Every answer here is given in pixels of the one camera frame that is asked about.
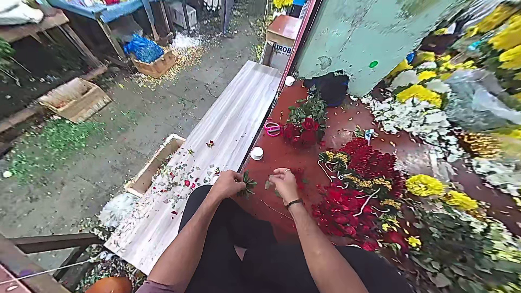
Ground person's left forearm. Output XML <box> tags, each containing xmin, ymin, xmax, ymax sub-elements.
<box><xmin>135</xmin><ymin>193</ymin><xmax>223</xmax><ymax>293</ymax></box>

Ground person's left hand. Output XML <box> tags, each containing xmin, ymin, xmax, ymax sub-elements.
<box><xmin>210</xmin><ymin>170</ymin><xmax>247</xmax><ymax>202</ymax></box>

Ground person's right hand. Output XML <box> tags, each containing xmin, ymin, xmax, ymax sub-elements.
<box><xmin>269</xmin><ymin>168</ymin><xmax>301</xmax><ymax>206</ymax></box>

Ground dark bracelet-free white thread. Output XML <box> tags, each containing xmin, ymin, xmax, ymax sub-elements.
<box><xmin>353</xmin><ymin>188</ymin><xmax>381</xmax><ymax>217</ymax></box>

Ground pile of scattered petals, leaves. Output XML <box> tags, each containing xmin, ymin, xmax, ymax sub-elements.
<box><xmin>150</xmin><ymin>140</ymin><xmax>222</xmax><ymax>220</ymax></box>

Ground translucent plastic sheet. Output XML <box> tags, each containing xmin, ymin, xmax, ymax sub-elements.
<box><xmin>443</xmin><ymin>68</ymin><xmax>521</xmax><ymax>132</ymax></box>

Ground white sack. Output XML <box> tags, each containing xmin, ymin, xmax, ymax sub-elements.
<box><xmin>0</xmin><ymin>0</ymin><xmax>45</xmax><ymax>26</ymax></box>

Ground orange round object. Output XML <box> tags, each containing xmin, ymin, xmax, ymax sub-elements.
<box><xmin>85</xmin><ymin>277</ymin><xmax>133</xmax><ymax>293</ymax></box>

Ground small green leaf bunch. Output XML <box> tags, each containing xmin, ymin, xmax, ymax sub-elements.
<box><xmin>238</xmin><ymin>171</ymin><xmax>257</xmax><ymax>199</ymax></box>

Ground yellow chrysanthemum bloom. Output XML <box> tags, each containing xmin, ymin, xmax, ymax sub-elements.
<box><xmin>443</xmin><ymin>190</ymin><xmax>479</xmax><ymax>212</ymax></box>
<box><xmin>405</xmin><ymin>174</ymin><xmax>447</xmax><ymax>198</ymax></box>

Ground light wooden crate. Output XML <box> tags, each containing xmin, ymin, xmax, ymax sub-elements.
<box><xmin>37</xmin><ymin>77</ymin><xmax>112</xmax><ymax>124</ymax></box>

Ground bunch of red roses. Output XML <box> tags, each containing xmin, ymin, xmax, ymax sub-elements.
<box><xmin>281</xmin><ymin>86</ymin><xmax>329</xmax><ymax>148</ymax></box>

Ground black cloth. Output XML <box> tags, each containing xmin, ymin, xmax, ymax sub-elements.
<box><xmin>303</xmin><ymin>70</ymin><xmax>350</xmax><ymax>107</ymax></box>

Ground pile of dark red garlands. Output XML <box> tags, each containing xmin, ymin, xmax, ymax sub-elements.
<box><xmin>319</xmin><ymin>138</ymin><xmax>406</xmax><ymax>206</ymax></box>

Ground brown crate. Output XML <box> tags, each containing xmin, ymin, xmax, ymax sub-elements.
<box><xmin>131</xmin><ymin>46</ymin><xmax>176</xmax><ymax>79</ymax></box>

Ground pile of red rose petals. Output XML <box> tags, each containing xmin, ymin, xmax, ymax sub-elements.
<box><xmin>311</xmin><ymin>183</ymin><xmax>387</xmax><ymax>251</ymax></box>

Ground pink-handled scissors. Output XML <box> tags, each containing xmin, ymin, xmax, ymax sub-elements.
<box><xmin>264</xmin><ymin>118</ymin><xmax>281</xmax><ymax>137</ymax></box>

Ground wooden crate with white rim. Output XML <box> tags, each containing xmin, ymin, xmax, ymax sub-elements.
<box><xmin>124</xmin><ymin>134</ymin><xmax>186</xmax><ymax>198</ymax></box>

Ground blue-covered table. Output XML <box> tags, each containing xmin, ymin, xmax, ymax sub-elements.
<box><xmin>47</xmin><ymin>0</ymin><xmax>171</xmax><ymax>62</ymax></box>

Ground white plastic crate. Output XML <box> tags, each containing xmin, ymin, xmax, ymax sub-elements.
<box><xmin>168</xmin><ymin>1</ymin><xmax>198</xmax><ymax>30</ymax></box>

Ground pile of yellow flowers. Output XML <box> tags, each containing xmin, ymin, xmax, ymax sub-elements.
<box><xmin>385</xmin><ymin>3</ymin><xmax>521</xmax><ymax>108</ymax></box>

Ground person's right forearm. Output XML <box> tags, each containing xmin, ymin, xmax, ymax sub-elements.
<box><xmin>287</xmin><ymin>199</ymin><xmax>369</xmax><ymax>293</ymax></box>

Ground wooden table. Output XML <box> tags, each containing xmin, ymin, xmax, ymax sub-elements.
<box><xmin>0</xmin><ymin>8</ymin><xmax>107</xmax><ymax>80</ymax></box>

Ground white wood-grain board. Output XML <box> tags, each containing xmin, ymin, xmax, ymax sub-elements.
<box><xmin>104</xmin><ymin>60</ymin><xmax>282</xmax><ymax>276</ymax></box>

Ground pile of golden flowers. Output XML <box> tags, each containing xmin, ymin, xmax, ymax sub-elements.
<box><xmin>459</xmin><ymin>132</ymin><xmax>503</xmax><ymax>158</ymax></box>

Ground wooden beam frame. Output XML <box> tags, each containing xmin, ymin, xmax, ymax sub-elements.
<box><xmin>0</xmin><ymin>233</ymin><xmax>104</xmax><ymax>293</ymax></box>

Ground clear plastic bag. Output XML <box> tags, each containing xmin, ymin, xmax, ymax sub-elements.
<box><xmin>99</xmin><ymin>193</ymin><xmax>140</xmax><ymax>229</ymax></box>

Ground pile of white flowers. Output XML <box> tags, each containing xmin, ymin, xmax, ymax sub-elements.
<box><xmin>361</xmin><ymin>95</ymin><xmax>466</xmax><ymax>161</ymax></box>

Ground heap of green leafy stems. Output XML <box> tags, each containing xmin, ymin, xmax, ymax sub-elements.
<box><xmin>401</xmin><ymin>199</ymin><xmax>521</xmax><ymax>293</ymax></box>

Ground blue plastic bag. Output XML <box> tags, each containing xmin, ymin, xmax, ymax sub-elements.
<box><xmin>124</xmin><ymin>34</ymin><xmax>165</xmax><ymax>64</ymax></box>

